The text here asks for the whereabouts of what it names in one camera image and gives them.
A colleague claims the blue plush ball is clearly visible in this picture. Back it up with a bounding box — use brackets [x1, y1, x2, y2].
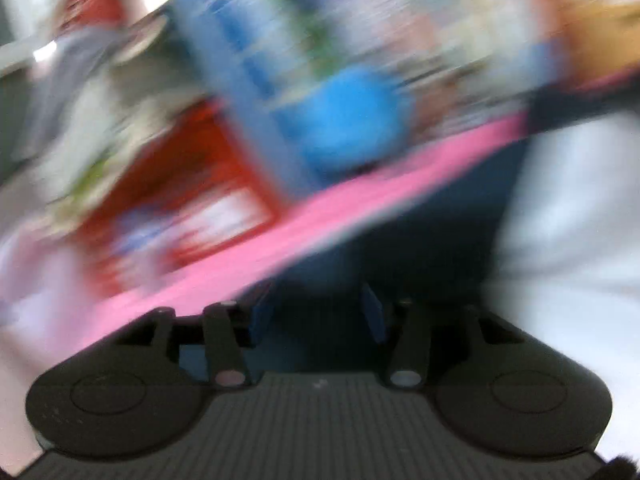
[302, 66, 413, 173]

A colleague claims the pink rabbit-print blanket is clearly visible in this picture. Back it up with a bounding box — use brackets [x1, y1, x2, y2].
[0, 70, 640, 361]

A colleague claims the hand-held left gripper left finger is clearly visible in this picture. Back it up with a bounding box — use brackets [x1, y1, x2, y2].
[112, 280, 275, 390]

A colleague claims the row of colourful books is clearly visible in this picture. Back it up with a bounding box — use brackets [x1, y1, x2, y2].
[167, 0, 556, 201]

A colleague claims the red plastic crate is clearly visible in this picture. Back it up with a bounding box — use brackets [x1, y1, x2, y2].
[82, 100, 278, 293]

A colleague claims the white and navy jacket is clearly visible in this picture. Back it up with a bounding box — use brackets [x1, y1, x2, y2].
[272, 100, 640, 461]

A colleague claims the wooden drawer organizer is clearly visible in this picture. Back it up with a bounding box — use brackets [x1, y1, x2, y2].
[547, 0, 640, 88]

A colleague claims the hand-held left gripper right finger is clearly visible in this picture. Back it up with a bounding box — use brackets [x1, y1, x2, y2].
[361, 282, 526, 390]

